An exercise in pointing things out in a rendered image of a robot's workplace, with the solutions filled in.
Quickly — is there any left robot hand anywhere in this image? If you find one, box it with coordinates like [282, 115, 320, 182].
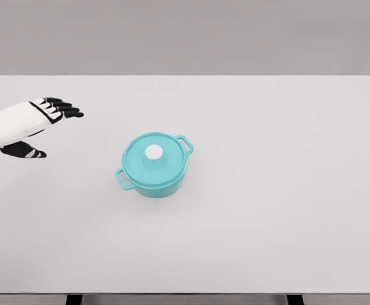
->
[0, 97, 85, 159]

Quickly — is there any turquoise lid with white knob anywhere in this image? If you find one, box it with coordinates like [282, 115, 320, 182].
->
[122, 133, 188, 187]

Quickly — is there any turquoise pot with handles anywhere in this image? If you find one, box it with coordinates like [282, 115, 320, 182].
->
[114, 134, 194, 198]

